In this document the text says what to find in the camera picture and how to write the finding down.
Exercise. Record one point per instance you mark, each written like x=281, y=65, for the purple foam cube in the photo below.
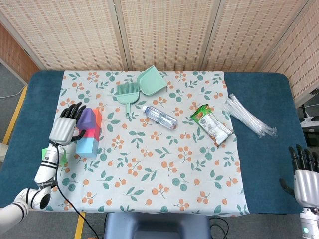
x=87, y=119

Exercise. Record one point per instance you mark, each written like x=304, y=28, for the woven folding screen panel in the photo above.
x=251, y=35
x=167, y=32
x=15, y=57
x=299, y=62
x=69, y=32

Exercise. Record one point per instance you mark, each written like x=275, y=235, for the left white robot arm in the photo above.
x=46, y=171

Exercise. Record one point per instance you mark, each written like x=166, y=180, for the teal table cover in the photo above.
x=261, y=161

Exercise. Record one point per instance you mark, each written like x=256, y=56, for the mint green dustpan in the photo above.
x=150, y=81

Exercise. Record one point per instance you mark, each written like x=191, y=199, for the green foam cube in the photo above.
x=64, y=156

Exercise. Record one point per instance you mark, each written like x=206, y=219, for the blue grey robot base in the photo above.
x=157, y=226

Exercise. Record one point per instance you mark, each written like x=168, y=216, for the mint green hand brush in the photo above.
x=127, y=94

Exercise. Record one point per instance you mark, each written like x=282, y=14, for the floral print tablecloth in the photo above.
x=154, y=174

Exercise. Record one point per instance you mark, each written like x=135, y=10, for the green snack bag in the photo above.
x=211, y=124

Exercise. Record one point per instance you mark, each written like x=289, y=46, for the pink foam cube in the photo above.
x=92, y=133

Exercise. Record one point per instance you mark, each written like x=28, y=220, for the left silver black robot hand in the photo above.
x=61, y=129

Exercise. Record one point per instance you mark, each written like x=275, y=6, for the yellow floor tape strip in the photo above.
x=79, y=225
x=15, y=114

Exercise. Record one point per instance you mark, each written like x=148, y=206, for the orange foam cube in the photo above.
x=99, y=118

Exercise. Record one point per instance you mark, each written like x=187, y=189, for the clear plastic water bottle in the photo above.
x=160, y=118

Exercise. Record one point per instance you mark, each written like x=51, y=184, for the bundle of clear wrapped straws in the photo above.
x=246, y=115

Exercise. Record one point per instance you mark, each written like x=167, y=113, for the light blue foam cube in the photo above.
x=86, y=148

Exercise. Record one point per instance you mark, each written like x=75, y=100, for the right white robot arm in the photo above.
x=310, y=224

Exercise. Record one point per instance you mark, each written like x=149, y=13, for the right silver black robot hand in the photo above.
x=307, y=186

